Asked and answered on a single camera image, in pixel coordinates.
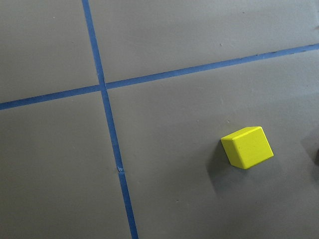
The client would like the yellow wooden cube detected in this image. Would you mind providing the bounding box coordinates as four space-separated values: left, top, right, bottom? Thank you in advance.
220 126 274 169

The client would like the blue tape line lengthwise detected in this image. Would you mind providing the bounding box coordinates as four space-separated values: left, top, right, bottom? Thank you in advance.
82 0 139 239

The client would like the blue tape line crosswise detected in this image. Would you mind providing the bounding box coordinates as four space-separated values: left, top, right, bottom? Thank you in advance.
0 43 319 110

